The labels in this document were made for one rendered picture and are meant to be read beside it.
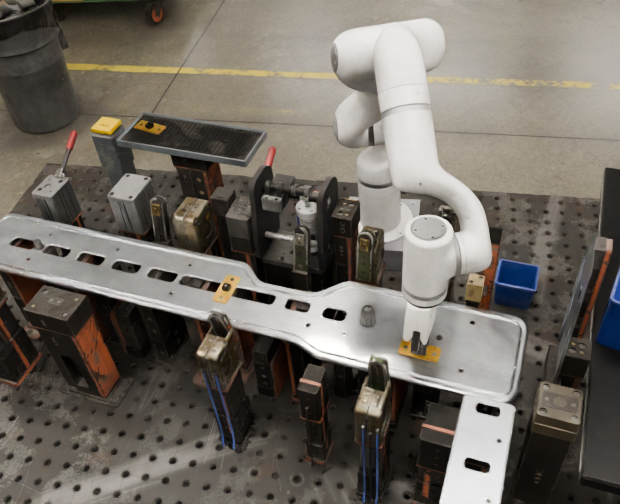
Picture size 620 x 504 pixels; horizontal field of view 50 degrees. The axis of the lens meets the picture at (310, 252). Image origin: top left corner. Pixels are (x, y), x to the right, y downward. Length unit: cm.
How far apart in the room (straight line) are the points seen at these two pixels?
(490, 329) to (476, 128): 246
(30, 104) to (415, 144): 322
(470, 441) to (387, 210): 81
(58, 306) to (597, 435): 115
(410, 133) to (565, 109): 294
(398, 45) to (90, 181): 155
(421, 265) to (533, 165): 248
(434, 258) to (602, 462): 46
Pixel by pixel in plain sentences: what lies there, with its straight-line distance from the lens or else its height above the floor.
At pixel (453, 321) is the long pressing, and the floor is 100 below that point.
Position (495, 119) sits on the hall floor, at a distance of 392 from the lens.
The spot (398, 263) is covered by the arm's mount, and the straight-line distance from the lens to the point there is 196.
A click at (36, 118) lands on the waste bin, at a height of 11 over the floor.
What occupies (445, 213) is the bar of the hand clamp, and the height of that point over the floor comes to 120.
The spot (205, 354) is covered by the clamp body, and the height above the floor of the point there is 104.
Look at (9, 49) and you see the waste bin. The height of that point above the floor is 56.
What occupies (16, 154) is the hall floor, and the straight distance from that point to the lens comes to 418.
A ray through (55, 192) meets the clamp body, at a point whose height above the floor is 106.
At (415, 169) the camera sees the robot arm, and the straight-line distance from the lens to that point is 117.
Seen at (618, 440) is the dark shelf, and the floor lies 103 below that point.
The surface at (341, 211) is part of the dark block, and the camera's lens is 154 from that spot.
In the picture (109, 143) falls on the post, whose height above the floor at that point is 112.
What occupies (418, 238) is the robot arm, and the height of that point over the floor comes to 135.
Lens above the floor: 213
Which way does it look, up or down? 44 degrees down
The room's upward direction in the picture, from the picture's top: 6 degrees counter-clockwise
